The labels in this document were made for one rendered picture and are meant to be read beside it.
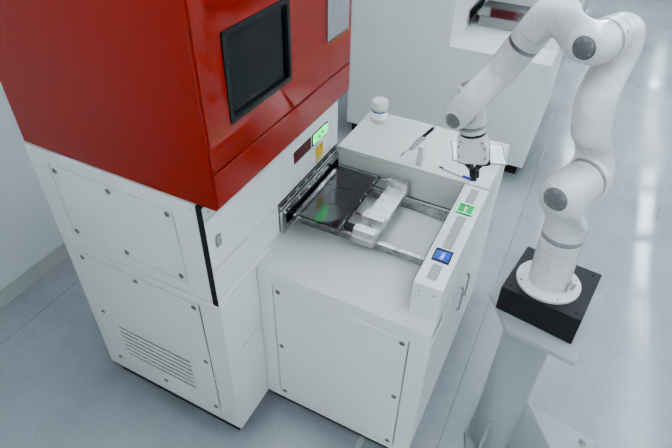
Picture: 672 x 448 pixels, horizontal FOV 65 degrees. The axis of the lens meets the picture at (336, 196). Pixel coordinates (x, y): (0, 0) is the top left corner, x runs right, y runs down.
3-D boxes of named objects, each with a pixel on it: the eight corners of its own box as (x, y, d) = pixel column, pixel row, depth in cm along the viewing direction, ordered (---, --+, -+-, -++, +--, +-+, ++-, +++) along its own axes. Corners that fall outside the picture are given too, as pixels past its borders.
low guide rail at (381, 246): (301, 223, 199) (301, 217, 197) (303, 220, 200) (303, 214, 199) (428, 268, 182) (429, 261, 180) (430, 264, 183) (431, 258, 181)
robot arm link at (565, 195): (593, 237, 153) (618, 166, 140) (558, 264, 143) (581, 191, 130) (555, 217, 161) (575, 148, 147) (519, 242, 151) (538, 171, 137)
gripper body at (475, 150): (453, 133, 166) (455, 164, 172) (486, 136, 161) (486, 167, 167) (460, 123, 171) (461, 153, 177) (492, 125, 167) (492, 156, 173)
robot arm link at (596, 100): (545, 201, 148) (576, 181, 157) (586, 218, 140) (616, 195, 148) (576, 16, 123) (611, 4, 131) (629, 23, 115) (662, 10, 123)
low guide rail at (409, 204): (333, 185, 218) (334, 179, 216) (336, 182, 220) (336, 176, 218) (451, 222, 201) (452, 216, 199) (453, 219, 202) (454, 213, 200)
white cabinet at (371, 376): (269, 400, 231) (254, 268, 181) (361, 261, 300) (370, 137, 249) (407, 469, 209) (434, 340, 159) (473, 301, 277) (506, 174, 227)
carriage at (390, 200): (351, 241, 187) (351, 235, 185) (390, 186, 213) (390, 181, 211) (371, 249, 184) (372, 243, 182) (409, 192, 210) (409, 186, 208)
